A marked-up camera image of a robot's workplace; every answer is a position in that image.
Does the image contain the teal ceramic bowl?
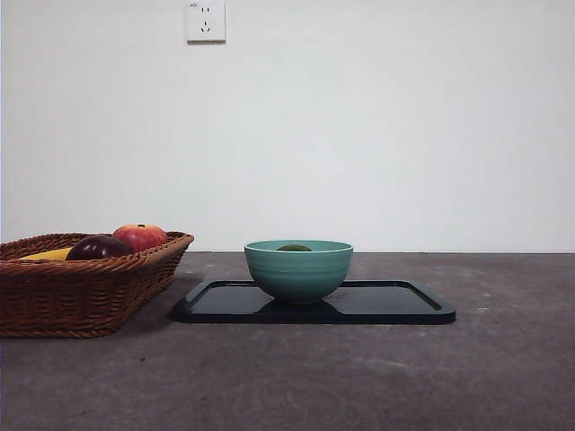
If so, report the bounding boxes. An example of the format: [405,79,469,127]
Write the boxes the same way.
[243,240,355,305]

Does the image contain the dark green plastic tray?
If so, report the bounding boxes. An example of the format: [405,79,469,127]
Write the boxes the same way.
[170,279,457,326]

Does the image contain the red apple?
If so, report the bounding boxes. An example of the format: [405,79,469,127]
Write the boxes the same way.
[111,223,168,252]

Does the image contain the dark purple plum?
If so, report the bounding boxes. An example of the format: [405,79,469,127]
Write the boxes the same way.
[65,233,133,261]

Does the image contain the brown wicker basket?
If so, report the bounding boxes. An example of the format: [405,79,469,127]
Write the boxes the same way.
[0,231,195,339]

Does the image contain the yellow banana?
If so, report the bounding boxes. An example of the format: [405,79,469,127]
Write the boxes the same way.
[17,246,73,262]

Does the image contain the white wall socket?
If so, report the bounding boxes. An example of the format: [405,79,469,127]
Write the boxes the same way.
[186,0,226,44]

